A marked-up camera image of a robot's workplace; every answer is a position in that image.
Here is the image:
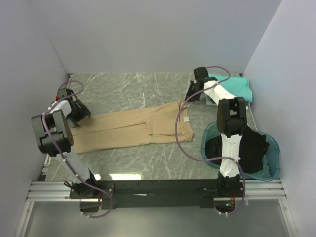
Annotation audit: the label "beige t-shirt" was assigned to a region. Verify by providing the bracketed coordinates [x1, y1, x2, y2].
[71, 100, 194, 154]

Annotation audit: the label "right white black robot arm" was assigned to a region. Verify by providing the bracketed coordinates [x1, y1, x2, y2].
[185, 67, 247, 194]

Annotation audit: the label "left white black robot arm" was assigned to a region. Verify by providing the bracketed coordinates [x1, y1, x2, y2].
[31, 88, 97, 197]

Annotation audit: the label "folded white t-shirt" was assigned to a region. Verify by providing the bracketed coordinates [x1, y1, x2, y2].
[206, 97, 250, 110]

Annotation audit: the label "folded teal t-shirt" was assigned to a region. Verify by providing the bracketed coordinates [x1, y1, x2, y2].
[220, 76, 253, 103]

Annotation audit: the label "black clothes in basket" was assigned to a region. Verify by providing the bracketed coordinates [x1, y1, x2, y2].
[205, 127, 270, 173]

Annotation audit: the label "teal plastic basket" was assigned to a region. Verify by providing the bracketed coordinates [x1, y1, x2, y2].
[200, 122, 280, 181]

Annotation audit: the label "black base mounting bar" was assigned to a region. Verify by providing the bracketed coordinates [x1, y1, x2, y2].
[69, 179, 247, 213]

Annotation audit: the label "aluminium rail frame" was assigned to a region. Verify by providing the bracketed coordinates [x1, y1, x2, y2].
[24, 74, 288, 202]

